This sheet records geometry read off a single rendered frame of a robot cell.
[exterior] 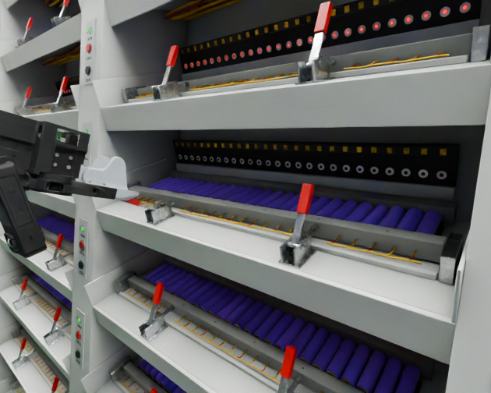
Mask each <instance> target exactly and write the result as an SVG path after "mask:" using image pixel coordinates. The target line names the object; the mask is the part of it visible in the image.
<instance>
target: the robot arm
mask: <svg viewBox="0 0 491 393"><path fill-rule="evenodd" d="M58 128H59V129H64V130H66V131H70V132H72V133H77V134H79V139H78V136H74V135H71V134H70V135H69V134H66V133H61V132H59V131H57V130H58ZM89 140H90V134H88V133H83V132H80V131H78V130H74V129H70V128H67V127H64V126H60V125H57V124H54V123H51V122H46V121H37V120H34V119H29V118H27V117H23V116H21V115H16V114H13V113H10V112H5V111H3V110H0V222H1V224H2V227H3V229H4V231H5V233H4V237H5V240H6V242H7V244H8V246H9V248H10V249H11V251H13V252H14V253H18V254H19V255H21V256H23V257H25V258H29V257H32V256H33V255H36V254H38V253H40V252H43V251H45V250H46V249H47V246H46V243H45V237H44V233H43V232H42V230H41V227H40V226H39V224H38V223H37V220H36V218H35V216H34V213H33V211H32V208H31V206H30V203H29V200H28V199H27V196H26V193H25V192H26V191H28V190H33V191H37V192H42V193H52V194H56V195H62V196H69V197H71V196H72V195H73V194H77V195H82V196H88V197H99V198H105V199H112V200H131V199H132V198H135V197H137V196H139V192H135V191H131V190H128V189H127V183H126V165H125V161H124V160H123V159H122V158H120V157H113V158H112V159H111V160H110V159H109V158H108V157H106V156H102V155H101V156H98V157H97V158H96V159H95V161H94V162H93V164H92V165H91V166H89V167H83V166H81V165H83V163H84V159H85V155H86V152H87V148H88V143H89ZM78 141H79V142H78ZM77 143H78V146H77ZM76 179H82V181H77V180H76Z"/></svg>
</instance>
